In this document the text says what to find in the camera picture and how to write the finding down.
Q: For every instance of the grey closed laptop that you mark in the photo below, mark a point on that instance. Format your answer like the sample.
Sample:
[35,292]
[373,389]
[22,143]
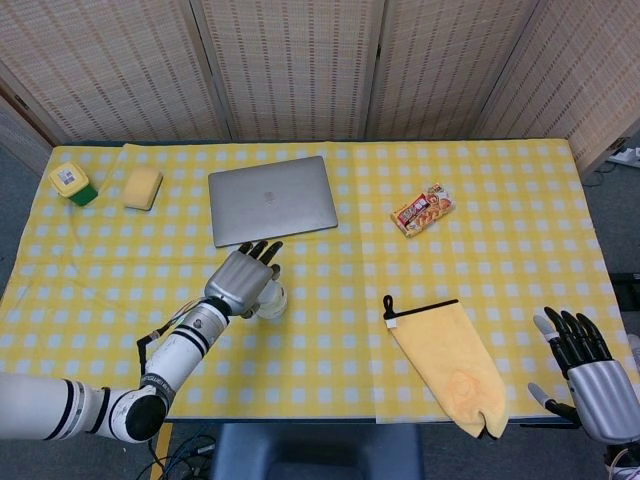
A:
[272,200]

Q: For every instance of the white paper cup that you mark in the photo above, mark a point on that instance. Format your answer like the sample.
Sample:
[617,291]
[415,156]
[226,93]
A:
[275,315]
[276,297]

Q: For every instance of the green container with yellow lid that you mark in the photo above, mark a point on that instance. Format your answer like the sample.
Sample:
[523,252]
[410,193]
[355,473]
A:
[69,180]

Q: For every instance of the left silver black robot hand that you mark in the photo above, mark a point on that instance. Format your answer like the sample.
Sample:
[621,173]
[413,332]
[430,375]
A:
[237,282]

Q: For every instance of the black box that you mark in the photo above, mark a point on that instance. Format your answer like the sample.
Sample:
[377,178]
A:
[629,285]

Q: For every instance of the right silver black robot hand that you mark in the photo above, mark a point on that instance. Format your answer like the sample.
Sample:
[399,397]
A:
[602,395]

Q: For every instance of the white power strip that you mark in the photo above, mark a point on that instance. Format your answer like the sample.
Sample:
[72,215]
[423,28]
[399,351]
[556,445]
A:
[627,156]

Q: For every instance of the yellow sponge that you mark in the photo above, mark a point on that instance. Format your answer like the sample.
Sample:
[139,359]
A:
[141,187]

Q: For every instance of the yellow oven mitt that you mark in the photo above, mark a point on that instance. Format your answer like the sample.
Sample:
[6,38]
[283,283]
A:
[450,360]

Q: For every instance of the orange snack packet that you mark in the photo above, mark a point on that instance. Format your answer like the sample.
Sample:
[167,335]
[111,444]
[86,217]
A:
[424,210]

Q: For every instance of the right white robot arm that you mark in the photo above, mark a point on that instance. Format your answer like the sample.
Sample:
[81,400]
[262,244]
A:
[627,467]

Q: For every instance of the yellow white checkered tablecloth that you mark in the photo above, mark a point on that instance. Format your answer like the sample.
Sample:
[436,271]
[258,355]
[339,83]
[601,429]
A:
[320,365]

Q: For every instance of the bamboo folding screen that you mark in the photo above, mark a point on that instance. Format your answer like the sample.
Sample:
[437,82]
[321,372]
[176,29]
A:
[300,65]

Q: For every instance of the blue chair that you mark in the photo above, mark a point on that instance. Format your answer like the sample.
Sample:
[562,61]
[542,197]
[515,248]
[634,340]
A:
[315,455]

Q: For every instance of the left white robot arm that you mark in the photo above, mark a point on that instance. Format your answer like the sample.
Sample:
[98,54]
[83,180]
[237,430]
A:
[182,347]

